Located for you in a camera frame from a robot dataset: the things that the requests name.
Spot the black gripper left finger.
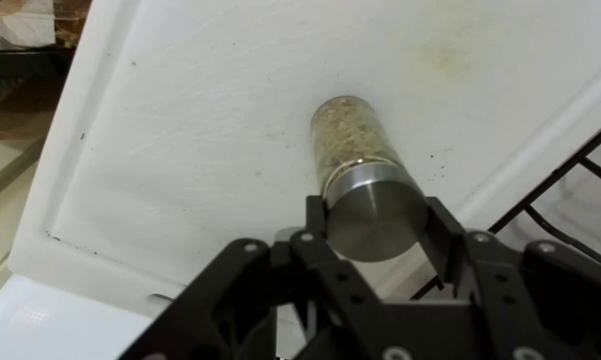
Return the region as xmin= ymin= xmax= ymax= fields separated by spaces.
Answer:
xmin=118 ymin=194 xmax=342 ymax=360

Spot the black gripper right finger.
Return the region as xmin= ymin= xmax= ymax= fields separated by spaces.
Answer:
xmin=426 ymin=195 xmax=601 ymax=336

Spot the glass salt cellar silver lid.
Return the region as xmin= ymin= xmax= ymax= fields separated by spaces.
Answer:
xmin=308 ymin=94 xmax=430 ymax=264

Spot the black stove burner grate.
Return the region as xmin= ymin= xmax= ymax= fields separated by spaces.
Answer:
xmin=414 ymin=109 xmax=601 ymax=302

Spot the white plastic cutting board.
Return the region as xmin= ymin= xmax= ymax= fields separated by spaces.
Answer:
xmin=7 ymin=0 xmax=601 ymax=316

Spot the white gas stove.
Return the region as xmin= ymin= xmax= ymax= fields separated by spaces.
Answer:
xmin=0 ymin=111 xmax=601 ymax=360

